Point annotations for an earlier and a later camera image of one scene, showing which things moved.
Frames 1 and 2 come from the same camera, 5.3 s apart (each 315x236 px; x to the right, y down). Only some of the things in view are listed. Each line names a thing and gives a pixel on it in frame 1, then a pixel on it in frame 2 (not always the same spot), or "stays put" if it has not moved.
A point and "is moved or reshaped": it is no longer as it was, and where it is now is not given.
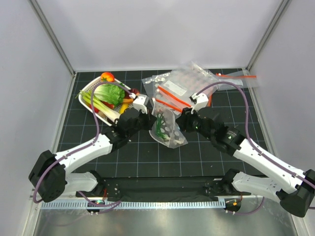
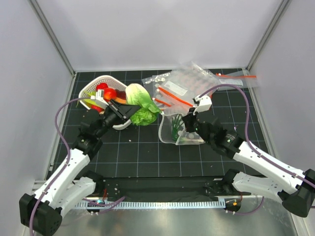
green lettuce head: (112, 93) to (137, 95)
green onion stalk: (158, 119) to (175, 124)
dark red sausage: (134, 91) to (120, 94)
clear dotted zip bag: (166, 129) is moved or reshaped
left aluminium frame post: (51, 33) stays put
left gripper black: (149, 120) to (122, 112)
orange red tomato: (107, 76) to (109, 94)
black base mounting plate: (166, 190) stays put
